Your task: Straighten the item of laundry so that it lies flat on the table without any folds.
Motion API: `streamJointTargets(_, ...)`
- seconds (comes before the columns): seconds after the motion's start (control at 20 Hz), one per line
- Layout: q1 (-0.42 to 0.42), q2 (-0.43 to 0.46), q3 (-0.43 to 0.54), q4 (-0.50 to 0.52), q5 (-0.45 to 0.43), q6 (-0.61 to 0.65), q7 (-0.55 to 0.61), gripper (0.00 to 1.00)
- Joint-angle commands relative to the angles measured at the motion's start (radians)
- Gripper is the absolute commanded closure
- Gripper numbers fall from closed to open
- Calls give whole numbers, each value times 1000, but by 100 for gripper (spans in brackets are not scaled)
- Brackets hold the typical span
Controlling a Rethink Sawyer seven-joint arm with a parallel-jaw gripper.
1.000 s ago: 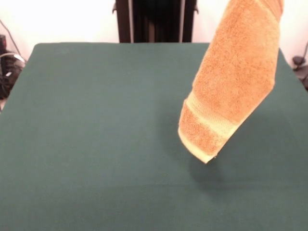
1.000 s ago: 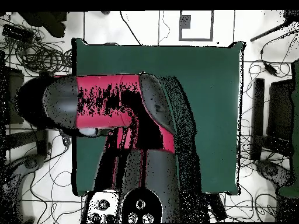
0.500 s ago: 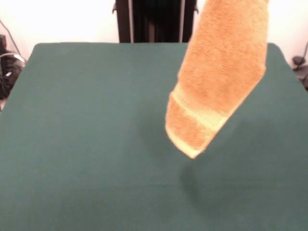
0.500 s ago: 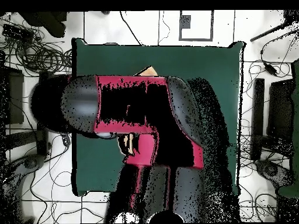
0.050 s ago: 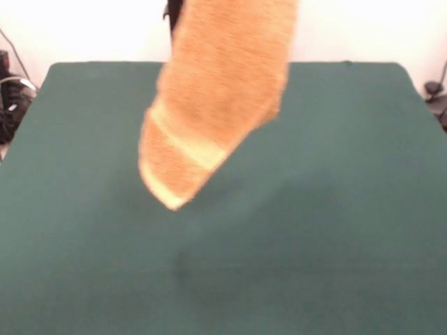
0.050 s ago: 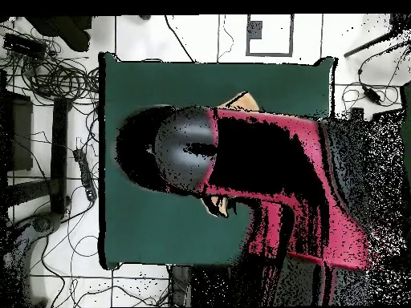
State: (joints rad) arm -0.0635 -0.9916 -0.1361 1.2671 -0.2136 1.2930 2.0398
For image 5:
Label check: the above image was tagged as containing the tan terry towel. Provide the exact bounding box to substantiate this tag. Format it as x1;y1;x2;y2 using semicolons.
138;0;302;211

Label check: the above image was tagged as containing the black wheeled stand foot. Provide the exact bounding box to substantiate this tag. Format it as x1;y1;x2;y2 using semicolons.
424;81;447;132

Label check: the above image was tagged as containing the black equipment pile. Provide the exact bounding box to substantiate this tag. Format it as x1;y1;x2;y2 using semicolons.
0;50;38;144

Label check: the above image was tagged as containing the dark green tablecloth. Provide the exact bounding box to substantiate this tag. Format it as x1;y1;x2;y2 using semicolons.
0;61;447;335

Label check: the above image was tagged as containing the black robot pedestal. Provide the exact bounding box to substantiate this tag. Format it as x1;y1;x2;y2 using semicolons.
162;0;185;53

